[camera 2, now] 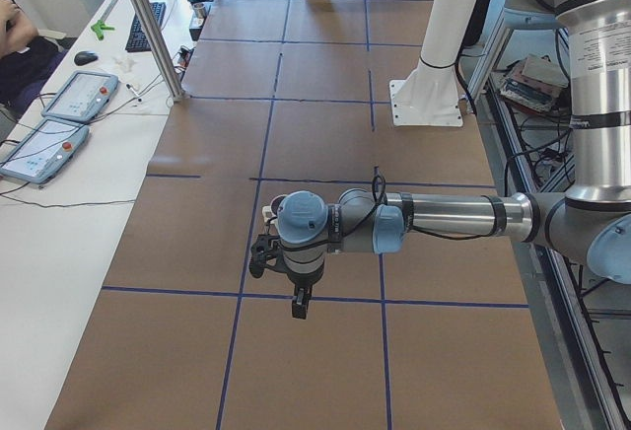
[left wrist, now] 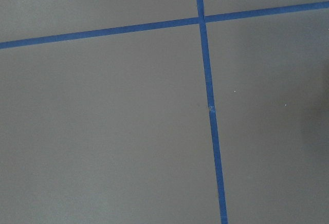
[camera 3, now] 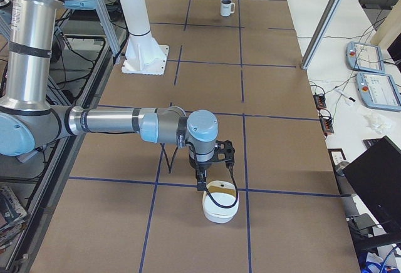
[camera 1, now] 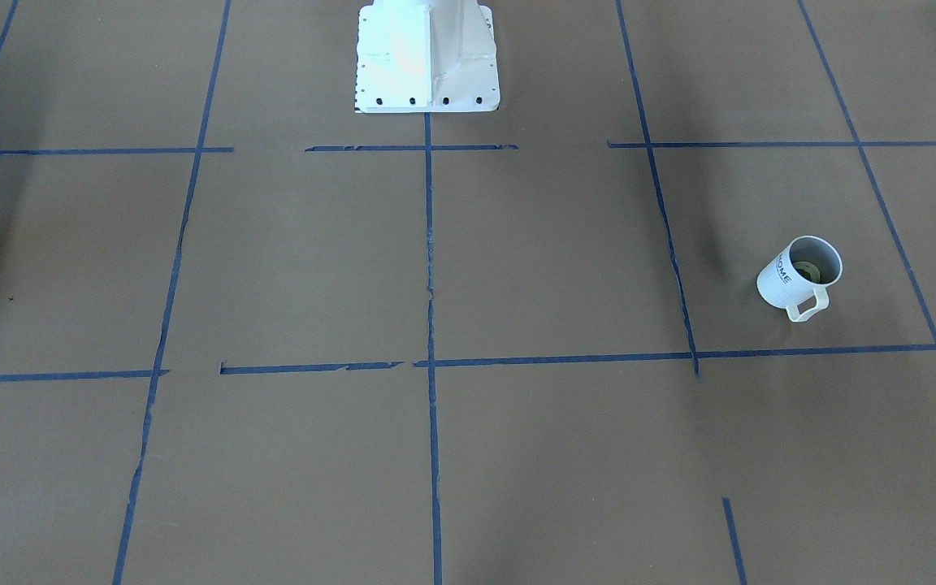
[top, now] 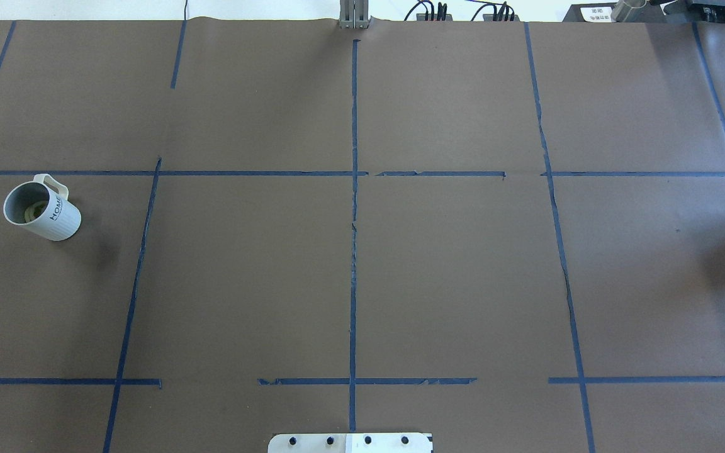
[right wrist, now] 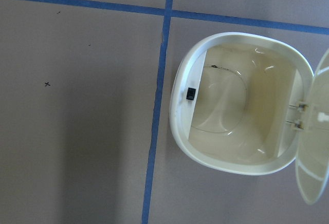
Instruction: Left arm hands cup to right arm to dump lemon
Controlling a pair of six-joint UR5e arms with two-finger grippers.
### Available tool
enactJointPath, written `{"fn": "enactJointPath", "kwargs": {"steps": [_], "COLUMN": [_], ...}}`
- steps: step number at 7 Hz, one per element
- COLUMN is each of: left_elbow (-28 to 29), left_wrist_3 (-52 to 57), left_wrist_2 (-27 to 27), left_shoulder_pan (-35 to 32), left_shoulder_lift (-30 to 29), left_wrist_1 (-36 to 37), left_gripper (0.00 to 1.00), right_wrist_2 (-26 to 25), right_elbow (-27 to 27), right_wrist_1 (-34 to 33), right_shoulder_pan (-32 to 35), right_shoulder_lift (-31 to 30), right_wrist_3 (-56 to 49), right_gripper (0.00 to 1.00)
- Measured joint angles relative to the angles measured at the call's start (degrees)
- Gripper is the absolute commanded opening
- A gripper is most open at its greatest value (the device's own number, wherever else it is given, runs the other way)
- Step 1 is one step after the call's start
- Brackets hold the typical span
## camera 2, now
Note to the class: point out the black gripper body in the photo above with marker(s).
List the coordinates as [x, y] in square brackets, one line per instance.
[301, 286]

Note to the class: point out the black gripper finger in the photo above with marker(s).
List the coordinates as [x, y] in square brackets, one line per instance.
[300, 304]

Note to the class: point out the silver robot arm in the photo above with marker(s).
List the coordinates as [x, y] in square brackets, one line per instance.
[588, 223]

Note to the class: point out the small metal cup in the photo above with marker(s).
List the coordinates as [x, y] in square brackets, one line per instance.
[199, 10]

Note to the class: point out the lower teach pendant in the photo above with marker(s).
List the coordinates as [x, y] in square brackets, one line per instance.
[45, 151]

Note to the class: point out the teach pendant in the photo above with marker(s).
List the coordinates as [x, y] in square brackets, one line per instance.
[45, 151]
[82, 97]

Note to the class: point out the upper teach pendant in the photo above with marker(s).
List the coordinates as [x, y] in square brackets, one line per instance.
[82, 97]

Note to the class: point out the stack of books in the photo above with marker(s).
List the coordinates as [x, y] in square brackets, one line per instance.
[534, 82]

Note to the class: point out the black computer mouse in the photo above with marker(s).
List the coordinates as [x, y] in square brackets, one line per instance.
[85, 57]

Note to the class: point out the green plastic tool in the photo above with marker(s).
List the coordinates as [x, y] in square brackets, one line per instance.
[99, 28]

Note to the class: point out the seated person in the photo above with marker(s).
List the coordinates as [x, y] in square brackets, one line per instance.
[27, 58]

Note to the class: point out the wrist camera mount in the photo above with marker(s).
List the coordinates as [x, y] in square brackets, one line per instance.
[264, 254]

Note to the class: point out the white camera post with base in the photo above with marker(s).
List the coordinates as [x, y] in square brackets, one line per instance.
[429, 95]

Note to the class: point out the aluminium frame post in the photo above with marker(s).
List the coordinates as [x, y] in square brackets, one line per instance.
[159, 48]

